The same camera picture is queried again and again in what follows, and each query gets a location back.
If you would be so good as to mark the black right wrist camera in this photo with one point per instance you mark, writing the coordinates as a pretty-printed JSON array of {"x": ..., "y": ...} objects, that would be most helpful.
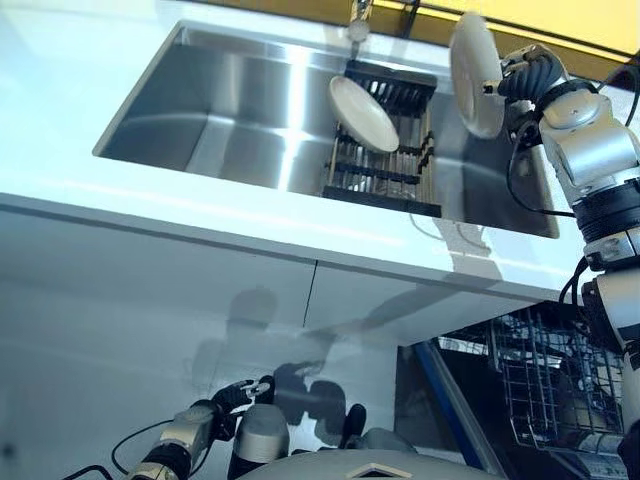
[{"x": 525, "y": 125}]

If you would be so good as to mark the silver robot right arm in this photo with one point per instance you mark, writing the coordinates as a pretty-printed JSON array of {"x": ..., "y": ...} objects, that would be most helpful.
[{"x": 590, "y": 150}]

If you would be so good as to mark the grey robot right leg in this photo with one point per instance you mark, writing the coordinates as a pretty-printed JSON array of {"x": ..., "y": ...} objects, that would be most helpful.
[{"x": 390, "y": 440}]

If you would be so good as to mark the dark window frame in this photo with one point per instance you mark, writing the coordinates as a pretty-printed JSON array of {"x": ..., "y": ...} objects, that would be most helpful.
[{"x": 412, "y": 15}]

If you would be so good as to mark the grey robot leg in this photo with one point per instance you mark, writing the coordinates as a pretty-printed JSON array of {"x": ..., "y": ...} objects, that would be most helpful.
[
  {"x": 390, "y": 440},
  {"x": 262, "y": 435}
]

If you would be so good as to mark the grey robot torso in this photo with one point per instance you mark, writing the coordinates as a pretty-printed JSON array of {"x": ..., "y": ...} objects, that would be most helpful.
[{"x": 370, "y": 467}]

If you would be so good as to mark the white glossy cabinet door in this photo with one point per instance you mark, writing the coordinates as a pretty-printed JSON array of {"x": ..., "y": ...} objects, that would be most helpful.
[
  {"x": 125, "y": 310},
  {"x": 400, "y": 295}
]

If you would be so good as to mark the stainless steel sink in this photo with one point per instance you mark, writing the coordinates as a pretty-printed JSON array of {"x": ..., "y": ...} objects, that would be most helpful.
[{"x": 225, "y": 110}]

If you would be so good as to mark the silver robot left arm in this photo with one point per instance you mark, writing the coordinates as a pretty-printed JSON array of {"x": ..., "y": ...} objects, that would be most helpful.
[{"x": 185, "y": 430}]

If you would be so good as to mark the dishwasher door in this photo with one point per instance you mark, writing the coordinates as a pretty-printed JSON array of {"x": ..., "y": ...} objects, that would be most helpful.
[{"x": 445, "y": 400}]

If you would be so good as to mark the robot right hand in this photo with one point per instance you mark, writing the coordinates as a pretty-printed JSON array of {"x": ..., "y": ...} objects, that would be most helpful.
[{"x": 535, "y": 75}]

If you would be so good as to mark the chrome kitchen faucet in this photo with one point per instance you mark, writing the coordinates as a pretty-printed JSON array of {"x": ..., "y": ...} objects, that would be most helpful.
[{"x": 360, "y": 30}]

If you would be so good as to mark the grey robot left leg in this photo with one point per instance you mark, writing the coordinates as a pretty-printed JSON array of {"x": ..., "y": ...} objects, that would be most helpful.
[{"x": 262, "y": 435}]

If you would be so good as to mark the black dish drying rack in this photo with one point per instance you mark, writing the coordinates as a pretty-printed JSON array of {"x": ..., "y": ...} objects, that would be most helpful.
[{"x": 385, "y": 175}]

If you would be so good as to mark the cream round plate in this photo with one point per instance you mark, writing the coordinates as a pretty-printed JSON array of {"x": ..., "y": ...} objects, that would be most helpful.
[
  {"x": 362, "y": 112},
  {"x": 472, "y": 75}
]

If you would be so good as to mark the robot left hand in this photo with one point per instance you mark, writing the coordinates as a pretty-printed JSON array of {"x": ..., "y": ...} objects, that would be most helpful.
[{"x": 227, "y": 400}]

